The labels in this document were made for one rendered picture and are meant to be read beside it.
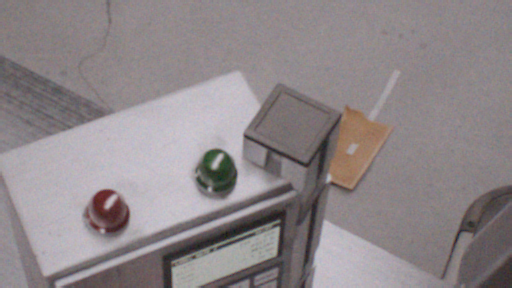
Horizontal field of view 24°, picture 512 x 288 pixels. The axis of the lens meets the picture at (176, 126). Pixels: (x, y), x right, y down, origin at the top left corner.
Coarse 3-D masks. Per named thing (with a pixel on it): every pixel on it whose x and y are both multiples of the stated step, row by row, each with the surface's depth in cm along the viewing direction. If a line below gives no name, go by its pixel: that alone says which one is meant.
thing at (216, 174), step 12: (204, 156) 71; (216, 156) 71; (228, 156) 71; (204, 168) 70; (216, 168) 70; (228, 168) 70; (204, 180) 71; (216, 180) 71; (228, 180) 71; (204, 192) 72; (216, 192) 71; (228, 192) 72
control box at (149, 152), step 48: (192, 96) 76; (240, 96) 76; (48, 144) 74; (96, 144) 74; (144, 144) 74; (192, 144) 74; (240, 144) 74; (48, 192) 72; (144, 192) 72; (192, 192) 72; (240, 192) 72; (288, 192) 72; (48, 240) 70; (96, 240) 70; (144, 240) 70; (192, 240) 71; (288, 240) 77
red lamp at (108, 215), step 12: (96, 192) 69; (108, 192) 69; (120, 192) 70; (96, 204) 69; (108, 204) 69; (120, 204) 69; (96, 216) 69; (108, 216) 69; (120, 216) 69; (96, 228) 70; (108, 228) 70; (120, 228) 70
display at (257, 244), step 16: (256, 224) 72; (272, 224) 73; (208, 240) 72; (224, 240) 72; (240, 240) 73; (256, 240) 74; (272, 240) 75; (176, 256) 71; (192, 256) 72; (208, 256) 73; (224, 256) 74; (240, 256) 75; (256, 256) 76; (272, 256) 77; (176, 272) 73; (192, 272) 74; (208, 272) 75; (224, 272) 76
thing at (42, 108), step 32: (0, 64) 159; (0, 96) 156; (32, 96) 156; (64, 96) 156; (0, 128) 153; (32, 128) 153; (64, 128) 153; (0, 192) 147; (0, 224) 145; (0, 256) 142; (320, 256) 142; (352, 256) 142; (384, 256) 141
